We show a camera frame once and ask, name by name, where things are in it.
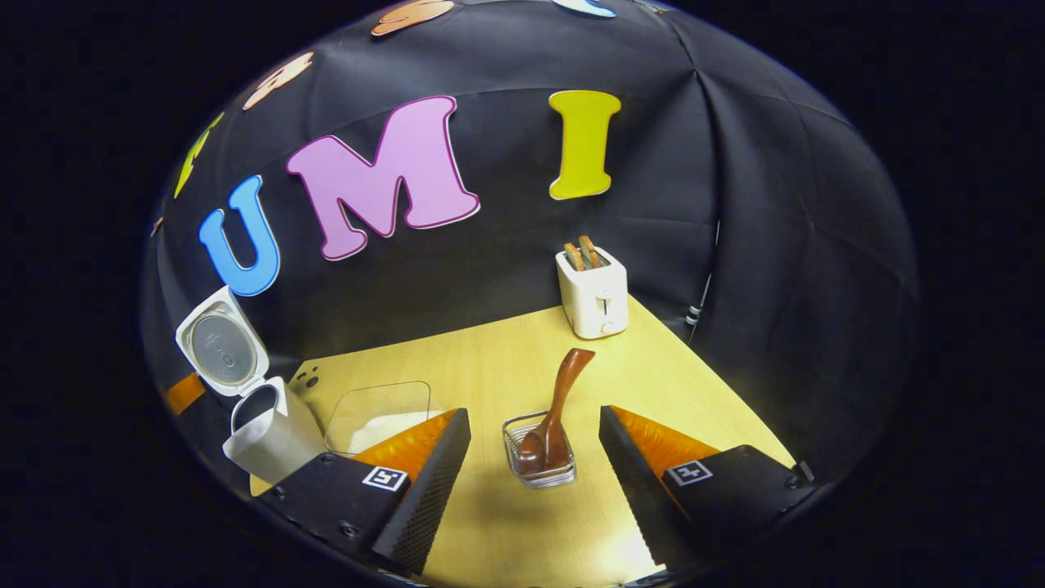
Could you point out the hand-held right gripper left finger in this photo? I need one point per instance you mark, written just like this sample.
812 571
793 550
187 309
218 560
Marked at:
429 490

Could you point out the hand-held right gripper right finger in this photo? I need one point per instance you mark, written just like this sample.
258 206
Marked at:
637 490

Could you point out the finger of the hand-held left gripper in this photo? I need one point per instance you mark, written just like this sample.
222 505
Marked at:
184 394

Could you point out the white rice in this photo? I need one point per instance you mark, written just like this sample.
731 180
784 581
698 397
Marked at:
384 429

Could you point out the white rice cooker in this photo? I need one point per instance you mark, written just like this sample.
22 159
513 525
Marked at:
277 441

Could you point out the brown wooden spoon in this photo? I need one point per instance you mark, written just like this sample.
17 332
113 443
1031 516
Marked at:
567 384

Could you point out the clear plastic container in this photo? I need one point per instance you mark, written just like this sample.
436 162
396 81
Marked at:
367 400

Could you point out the copper cloth clip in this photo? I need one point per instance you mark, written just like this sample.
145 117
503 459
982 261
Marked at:
156 226

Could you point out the backdrop stand pole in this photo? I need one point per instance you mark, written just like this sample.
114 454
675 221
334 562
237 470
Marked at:
694 313

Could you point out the white toaster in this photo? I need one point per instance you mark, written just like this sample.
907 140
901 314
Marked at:
596 302

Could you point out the black backdrop cloth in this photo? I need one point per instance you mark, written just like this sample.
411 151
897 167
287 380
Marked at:
490 278

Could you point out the brown toast slice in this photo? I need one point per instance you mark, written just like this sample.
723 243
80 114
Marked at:
574 256
589 251

